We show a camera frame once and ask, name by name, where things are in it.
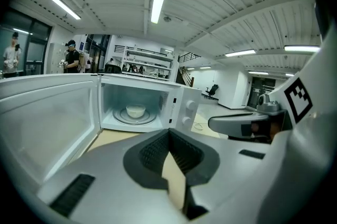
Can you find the black office chair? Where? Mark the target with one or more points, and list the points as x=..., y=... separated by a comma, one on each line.
x=213, y=90

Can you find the dark framed glass partition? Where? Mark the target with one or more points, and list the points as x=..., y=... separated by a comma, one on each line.
x=37, y=33

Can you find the dark double door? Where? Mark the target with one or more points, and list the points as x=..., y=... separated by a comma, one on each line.
x=260, y=89

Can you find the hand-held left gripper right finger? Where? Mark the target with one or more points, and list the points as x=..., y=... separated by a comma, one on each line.
x=231, y=170

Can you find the white microwave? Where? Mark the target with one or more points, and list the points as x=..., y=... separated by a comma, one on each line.
x=52, y=117

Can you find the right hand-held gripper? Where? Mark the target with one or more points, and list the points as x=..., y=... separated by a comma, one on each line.
x=297, y=102

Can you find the small round dish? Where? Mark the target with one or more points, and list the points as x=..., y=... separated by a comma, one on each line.
x=135, y=111

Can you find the grey lockers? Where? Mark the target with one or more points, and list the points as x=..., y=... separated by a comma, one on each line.
x=54, y=60

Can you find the dark staircase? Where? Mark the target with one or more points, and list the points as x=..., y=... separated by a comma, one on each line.
x=184, y=77

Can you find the white shelving unit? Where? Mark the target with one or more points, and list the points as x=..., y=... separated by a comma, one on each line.
x=150, y=55

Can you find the person's right hand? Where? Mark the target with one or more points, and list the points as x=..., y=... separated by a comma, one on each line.
x=274, y=128

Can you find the ceiling tube light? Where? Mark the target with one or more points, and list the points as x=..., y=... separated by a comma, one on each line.
x=301, y=48
x=241, y=53
x=159, y=3
x=65, y=8
x=258, y=73

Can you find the glass turntable plate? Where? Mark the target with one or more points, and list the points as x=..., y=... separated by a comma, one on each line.
x=150, y=119

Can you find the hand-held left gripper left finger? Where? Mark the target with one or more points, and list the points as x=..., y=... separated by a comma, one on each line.
x=105, y=186

